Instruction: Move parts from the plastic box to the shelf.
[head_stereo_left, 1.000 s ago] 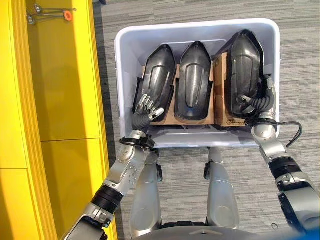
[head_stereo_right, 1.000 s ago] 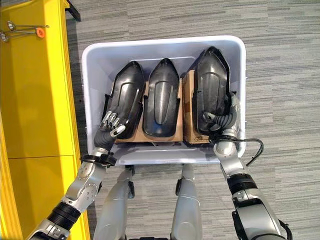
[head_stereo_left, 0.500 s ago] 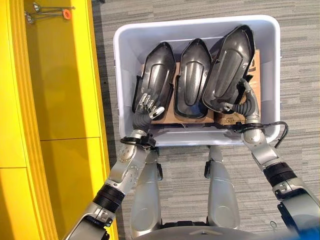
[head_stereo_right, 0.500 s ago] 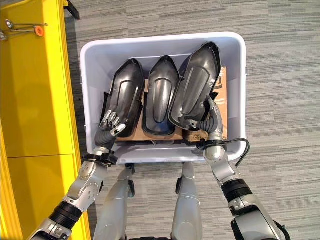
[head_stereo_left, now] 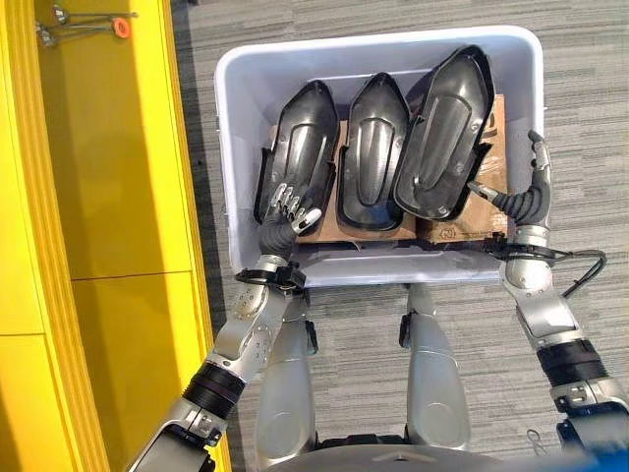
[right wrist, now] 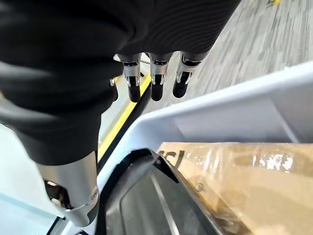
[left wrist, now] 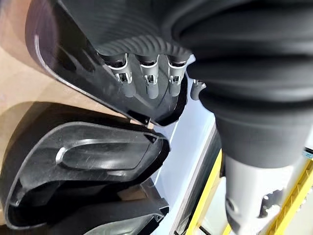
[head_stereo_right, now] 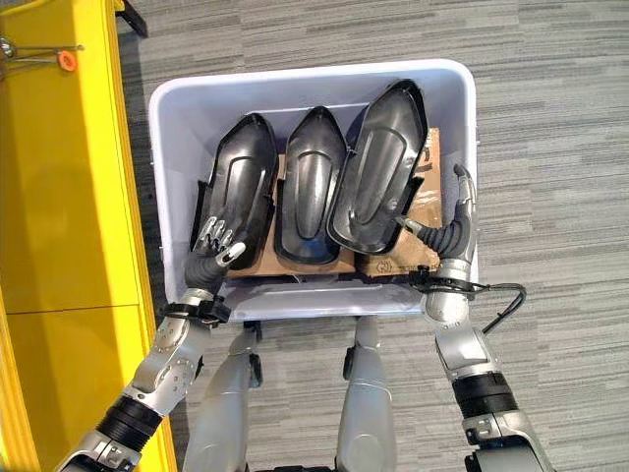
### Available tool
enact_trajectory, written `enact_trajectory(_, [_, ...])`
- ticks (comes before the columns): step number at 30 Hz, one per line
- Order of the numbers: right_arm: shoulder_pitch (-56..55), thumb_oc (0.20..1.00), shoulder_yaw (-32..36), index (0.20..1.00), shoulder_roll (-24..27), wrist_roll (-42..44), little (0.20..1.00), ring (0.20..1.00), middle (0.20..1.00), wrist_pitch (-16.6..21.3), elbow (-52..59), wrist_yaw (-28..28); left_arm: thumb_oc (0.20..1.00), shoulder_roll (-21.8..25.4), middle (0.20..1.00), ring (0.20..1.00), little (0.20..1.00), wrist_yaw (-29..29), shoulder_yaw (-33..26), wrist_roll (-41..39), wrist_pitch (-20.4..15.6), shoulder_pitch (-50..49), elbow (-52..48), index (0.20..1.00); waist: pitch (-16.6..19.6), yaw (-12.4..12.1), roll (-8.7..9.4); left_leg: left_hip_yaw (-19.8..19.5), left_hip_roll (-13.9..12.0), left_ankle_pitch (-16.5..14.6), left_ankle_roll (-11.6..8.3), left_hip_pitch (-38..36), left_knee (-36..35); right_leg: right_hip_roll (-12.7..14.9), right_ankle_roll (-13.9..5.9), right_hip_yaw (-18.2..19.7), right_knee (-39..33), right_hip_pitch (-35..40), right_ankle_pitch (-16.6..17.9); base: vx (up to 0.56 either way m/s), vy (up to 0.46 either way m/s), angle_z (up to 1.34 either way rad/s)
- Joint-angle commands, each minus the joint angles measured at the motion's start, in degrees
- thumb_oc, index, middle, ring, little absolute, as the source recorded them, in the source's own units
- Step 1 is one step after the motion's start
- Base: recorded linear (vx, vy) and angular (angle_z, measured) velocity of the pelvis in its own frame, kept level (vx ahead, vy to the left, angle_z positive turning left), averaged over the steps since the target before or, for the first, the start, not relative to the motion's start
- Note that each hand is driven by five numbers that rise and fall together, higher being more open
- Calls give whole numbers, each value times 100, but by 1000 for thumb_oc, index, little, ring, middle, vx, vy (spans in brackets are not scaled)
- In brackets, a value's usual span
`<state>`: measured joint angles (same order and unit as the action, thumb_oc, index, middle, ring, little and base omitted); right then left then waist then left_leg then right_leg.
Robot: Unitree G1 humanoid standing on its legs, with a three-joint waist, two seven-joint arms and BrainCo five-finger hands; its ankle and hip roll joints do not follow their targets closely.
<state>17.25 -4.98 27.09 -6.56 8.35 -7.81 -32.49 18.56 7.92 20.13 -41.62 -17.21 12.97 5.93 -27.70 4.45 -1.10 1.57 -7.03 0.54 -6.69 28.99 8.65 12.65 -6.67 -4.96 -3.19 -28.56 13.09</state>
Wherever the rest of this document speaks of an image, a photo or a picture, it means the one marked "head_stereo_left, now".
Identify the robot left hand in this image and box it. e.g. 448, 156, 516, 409
258, 182, 323, 257

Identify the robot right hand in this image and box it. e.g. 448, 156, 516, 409
466, 129, 552, 228

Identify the white plastic box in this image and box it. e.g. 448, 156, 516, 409
213, 25, 545, 289

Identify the yellow shelf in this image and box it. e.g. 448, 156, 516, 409
0, 0, 233, 472

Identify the black left wrist clamp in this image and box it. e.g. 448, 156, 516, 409
234, 262, 309, 294

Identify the black wrist clamp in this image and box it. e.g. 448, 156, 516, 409
234, 262, 309, 294
483, 232, 555, 263

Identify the brown cardboard sheet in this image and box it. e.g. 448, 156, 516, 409
267, 92, 510, 246

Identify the black right wrist clamp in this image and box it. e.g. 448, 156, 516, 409
483, 232, 555, 263

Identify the black sole-shaped part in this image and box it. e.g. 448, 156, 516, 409
253, 81, 341, 228
336, 72, 412, 233
392, 44, 495, 222

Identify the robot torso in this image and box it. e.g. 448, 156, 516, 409
274, 432, 564, 472

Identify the metal pin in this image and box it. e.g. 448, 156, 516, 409
50, 3, 140, 27
34, 21, 117, 50

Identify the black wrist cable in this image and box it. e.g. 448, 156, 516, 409
548, 249, 608, 299

